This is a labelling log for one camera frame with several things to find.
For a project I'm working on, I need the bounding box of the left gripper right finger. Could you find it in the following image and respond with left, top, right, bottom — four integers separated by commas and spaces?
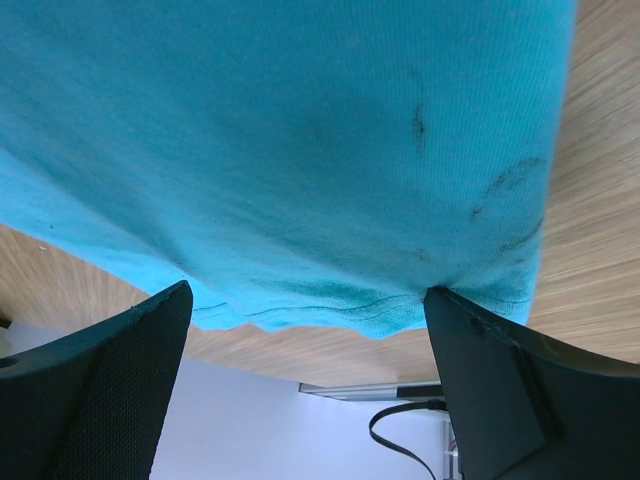
424, 288, 639, 479

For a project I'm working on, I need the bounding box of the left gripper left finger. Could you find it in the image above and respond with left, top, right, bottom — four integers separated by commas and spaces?
1, 281, 193, 479

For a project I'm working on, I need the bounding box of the blue t shirt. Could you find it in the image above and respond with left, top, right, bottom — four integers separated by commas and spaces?
1, 1, 577, 338

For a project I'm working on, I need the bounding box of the black power cable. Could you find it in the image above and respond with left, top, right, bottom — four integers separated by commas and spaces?
368, 398, 449, 480

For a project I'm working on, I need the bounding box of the aluminium frame rail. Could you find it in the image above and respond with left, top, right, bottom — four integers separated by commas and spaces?
299, 382, 444, 402

